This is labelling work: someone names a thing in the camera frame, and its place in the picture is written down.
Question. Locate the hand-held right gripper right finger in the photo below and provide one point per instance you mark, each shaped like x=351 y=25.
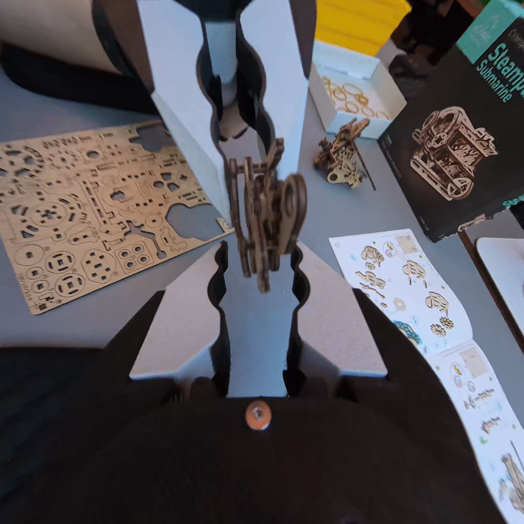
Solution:
x=339 y=327

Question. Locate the wooden model subassembly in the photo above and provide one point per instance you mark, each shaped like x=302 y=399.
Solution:
x=339 y=159

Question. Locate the wooden gear assembly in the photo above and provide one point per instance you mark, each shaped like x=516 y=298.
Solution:
x=266 y=213

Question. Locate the pile of rubber bands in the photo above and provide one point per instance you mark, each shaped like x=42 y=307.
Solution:
x=362 y=98

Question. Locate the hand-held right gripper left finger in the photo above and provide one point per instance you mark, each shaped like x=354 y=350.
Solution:
x=180 y=327

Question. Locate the person's left forearm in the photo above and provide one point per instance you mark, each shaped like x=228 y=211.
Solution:
x=49 y=28

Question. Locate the black model kit box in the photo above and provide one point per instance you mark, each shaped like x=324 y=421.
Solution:
x=403 y=155

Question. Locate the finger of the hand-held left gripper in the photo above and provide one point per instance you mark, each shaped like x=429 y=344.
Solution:
x=176 y=61
x=282 y=61

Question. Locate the black wristband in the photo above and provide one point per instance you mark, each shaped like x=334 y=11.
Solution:
x=106 y=45

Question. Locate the grey desk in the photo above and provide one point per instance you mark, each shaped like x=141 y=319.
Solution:
x=348 y=213

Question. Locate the white rounded panel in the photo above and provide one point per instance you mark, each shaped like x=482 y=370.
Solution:
x=507 y=278

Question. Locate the white instruction booklet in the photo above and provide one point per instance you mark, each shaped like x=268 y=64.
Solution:
x=409 y=286

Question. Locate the yellow object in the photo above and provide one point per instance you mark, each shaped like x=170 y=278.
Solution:
x=360 y=24

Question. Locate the white cardboard box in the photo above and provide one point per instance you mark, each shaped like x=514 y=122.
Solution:
x=356 y=61

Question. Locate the laser-cut wooden parts sheet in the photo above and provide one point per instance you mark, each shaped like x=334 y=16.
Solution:
x=41 y=192

